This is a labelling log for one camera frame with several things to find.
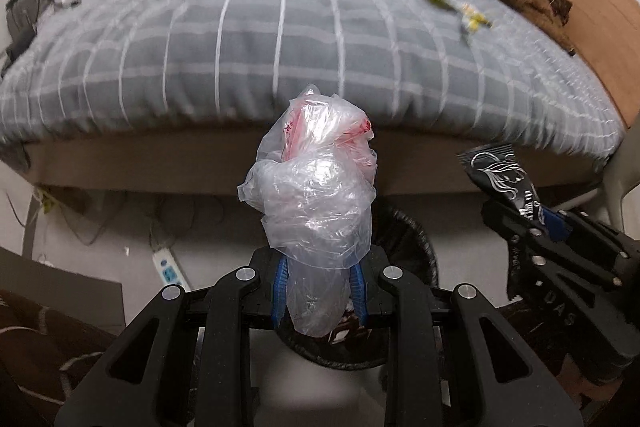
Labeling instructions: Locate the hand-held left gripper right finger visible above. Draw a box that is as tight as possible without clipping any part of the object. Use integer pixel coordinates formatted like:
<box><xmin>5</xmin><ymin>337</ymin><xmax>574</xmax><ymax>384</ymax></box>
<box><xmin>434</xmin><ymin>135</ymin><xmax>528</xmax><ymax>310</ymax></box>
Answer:
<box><xmin>347</xmin><ymin>248</ymin><xmax>586</xmax><ymax>427</ymax></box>

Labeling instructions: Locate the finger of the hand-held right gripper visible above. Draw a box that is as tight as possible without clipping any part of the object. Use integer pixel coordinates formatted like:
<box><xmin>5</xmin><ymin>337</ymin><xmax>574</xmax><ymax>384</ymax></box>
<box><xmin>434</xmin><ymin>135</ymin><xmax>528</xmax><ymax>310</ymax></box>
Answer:
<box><xmin>544</xmin><ymin>207</ymin><xmax>640</xmax><ymax>259</ymax></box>
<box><xmin>482</xmin><ymin>201</ymin><xmax>623</xmax><ymax>294</ymax></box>

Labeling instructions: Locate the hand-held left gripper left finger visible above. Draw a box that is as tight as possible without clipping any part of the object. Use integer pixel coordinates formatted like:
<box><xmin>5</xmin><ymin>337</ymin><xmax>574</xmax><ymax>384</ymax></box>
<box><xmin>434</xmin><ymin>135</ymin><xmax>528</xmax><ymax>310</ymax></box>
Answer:
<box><xmin>52</xmin><ymin>248</ymin><xmax>291</xmax><ymax>427</ymax></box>

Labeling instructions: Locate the black mesh trash bin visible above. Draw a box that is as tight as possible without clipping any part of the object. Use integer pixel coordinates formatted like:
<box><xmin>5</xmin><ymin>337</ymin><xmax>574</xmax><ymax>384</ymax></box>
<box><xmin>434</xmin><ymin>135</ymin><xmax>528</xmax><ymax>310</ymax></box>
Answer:
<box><xmin>275</xmin><ymin>204</ymin><xmax>441</xmax><ymax>370</ymax></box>

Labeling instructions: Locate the black sachet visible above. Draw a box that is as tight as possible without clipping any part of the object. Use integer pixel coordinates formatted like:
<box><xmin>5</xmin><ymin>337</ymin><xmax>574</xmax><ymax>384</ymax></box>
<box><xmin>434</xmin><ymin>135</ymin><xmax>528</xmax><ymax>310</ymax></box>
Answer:
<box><xmin>456</xmin><ymin>143</ymin><xmax>546</xmax><ymax>225</ymax></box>

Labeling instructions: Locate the clear plastic bag red print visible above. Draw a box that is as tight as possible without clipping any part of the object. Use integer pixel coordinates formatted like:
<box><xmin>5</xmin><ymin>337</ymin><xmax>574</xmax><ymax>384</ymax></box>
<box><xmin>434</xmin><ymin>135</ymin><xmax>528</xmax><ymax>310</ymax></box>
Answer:
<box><xmin>237</xmin><ymin>83</ymin><xmax>377</xmax><ymax>338</ymax></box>

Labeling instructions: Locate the white power strip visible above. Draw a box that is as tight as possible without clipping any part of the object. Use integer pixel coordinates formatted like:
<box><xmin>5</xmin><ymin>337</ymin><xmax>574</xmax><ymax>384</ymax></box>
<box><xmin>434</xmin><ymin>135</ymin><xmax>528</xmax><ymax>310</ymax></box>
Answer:
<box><xmin>150</xmin><ymin>246</ymin><xmax>188</xmax><ymax>288</ymax></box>

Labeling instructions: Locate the wooden headboard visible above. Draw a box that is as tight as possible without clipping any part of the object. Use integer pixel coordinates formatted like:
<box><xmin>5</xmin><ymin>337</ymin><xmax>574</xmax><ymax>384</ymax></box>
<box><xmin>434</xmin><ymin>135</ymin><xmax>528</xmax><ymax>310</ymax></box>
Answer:
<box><xmin>525</xmin><ymin>0</ymin><xmax>640</xmax><ymax>128</ymax></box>

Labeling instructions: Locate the grey flat board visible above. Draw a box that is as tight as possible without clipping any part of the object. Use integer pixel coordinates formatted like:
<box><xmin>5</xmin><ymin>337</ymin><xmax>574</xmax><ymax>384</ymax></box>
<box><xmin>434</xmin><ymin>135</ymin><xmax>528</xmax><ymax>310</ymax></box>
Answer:
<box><xmin>0</xmin><ymin>247</ymin><xmax>123</xmax><ymax>338</ymax></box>

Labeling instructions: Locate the yellow snack packet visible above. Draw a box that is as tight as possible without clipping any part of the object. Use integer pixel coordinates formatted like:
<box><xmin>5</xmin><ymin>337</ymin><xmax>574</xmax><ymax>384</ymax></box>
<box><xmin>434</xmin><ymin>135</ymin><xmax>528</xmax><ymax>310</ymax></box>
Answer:
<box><xmin>422</xmin><ymin>0</ymin><xmax>493</xmax><ymax>35</ymax></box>

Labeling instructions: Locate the grey checked bed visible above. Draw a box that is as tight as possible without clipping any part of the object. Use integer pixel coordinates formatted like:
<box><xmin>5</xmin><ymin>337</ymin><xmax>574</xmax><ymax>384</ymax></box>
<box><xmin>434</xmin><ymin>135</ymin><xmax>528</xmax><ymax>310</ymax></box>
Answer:
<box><xmin>0</xmin><ymin>0</ymin><xmax>628</xmax><ymax>195</ymax></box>

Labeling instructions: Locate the dark patterned rug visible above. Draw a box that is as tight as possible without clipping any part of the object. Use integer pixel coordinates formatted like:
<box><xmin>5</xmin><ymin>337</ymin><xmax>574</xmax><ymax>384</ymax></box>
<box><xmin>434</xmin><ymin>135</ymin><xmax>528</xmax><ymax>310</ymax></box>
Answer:
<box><xmin>0</xmin><ymin>289</ymin><xmax>121</xmax><ymax>427</ymax></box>

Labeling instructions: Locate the beige furniture frame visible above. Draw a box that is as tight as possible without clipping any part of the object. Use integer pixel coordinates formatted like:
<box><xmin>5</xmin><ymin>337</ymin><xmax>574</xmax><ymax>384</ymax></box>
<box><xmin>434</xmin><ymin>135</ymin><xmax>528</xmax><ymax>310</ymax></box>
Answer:
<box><xmin>600</xmin><ymin>112</ymin><xmax>640</xmax><ymax>228</ymax></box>

